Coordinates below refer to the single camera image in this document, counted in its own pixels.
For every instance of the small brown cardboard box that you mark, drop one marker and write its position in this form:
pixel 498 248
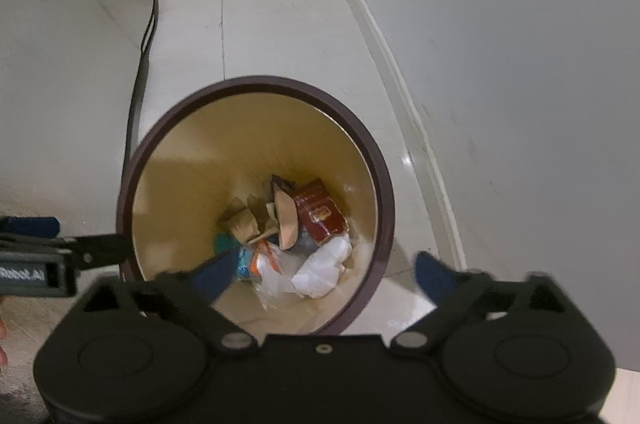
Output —
pixel 242 224

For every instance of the white plastic bag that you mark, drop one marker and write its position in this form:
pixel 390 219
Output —
pixel 322 269

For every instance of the clear plastic bag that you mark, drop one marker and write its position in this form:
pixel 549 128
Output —
pixel 272 271

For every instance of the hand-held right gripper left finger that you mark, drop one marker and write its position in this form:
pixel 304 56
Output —
pixel 217 276

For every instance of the person's left hand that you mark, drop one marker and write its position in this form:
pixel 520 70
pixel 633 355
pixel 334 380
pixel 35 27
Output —
pixel 2 354

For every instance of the dark red small box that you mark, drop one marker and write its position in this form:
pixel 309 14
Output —
pixel 320 211

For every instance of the teal wipes packet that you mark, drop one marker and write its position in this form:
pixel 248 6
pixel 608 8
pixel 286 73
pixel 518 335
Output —
pixel 246 265

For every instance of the teal round lid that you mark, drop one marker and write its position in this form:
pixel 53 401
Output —
pixel 225 243

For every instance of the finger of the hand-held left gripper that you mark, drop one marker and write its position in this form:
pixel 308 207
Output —
pixel 102 250
pixel 30 227

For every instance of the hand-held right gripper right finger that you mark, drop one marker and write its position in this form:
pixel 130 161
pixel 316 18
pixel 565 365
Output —
pixel 434 276

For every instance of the beige brown-rimmed trash bin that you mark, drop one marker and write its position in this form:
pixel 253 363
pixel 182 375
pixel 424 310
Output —
pixel 200 153

